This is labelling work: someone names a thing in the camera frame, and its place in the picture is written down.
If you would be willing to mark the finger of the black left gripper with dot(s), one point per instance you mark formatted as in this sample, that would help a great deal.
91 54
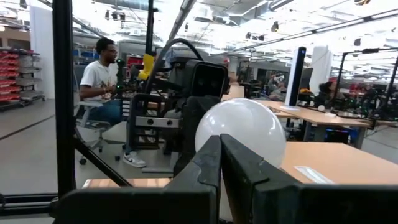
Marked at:
191 124

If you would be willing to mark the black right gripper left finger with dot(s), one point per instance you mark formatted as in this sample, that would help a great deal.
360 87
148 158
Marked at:
140 205

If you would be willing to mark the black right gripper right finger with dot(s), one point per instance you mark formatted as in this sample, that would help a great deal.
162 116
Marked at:
311 205

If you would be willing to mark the white lightbulb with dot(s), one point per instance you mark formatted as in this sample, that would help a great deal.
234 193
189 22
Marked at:
245 127

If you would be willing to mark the grey office chair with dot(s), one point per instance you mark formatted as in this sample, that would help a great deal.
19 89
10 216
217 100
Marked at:
93 124

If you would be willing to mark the person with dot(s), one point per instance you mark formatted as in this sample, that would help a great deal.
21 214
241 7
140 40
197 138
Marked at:
96 77
329 93
273 87

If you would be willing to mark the light wood background desk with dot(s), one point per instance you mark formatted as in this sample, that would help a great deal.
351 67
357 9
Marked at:
311 116

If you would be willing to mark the white pillar with black edge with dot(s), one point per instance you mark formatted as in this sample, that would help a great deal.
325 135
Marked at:
295 77

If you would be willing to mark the rack of red bins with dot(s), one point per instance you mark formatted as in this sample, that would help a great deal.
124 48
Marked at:
15 77

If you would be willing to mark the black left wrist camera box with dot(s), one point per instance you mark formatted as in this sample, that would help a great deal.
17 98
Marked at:
210 79

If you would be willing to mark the black aluminium table frame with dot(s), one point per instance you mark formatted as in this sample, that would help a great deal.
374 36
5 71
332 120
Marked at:
63 93

